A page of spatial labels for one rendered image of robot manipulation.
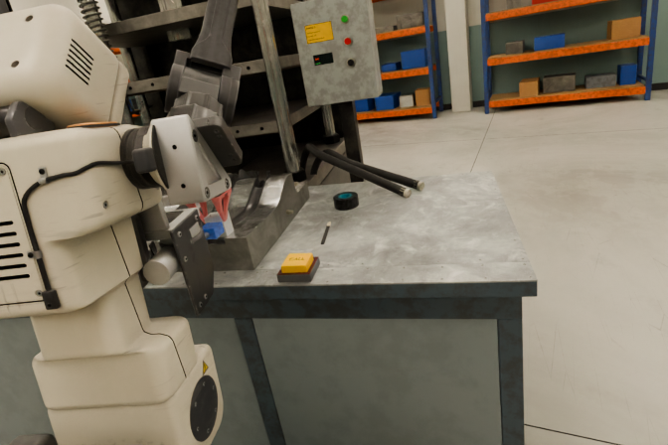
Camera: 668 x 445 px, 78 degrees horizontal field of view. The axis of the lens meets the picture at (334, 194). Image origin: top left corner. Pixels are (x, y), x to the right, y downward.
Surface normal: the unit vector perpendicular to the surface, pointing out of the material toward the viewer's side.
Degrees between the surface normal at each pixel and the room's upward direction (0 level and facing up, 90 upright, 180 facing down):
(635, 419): 0
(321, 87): 90
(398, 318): 90
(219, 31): 66
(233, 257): 90
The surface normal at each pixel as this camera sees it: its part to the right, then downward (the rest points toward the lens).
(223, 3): 0.36, -0.18
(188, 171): -0.11, 0.21
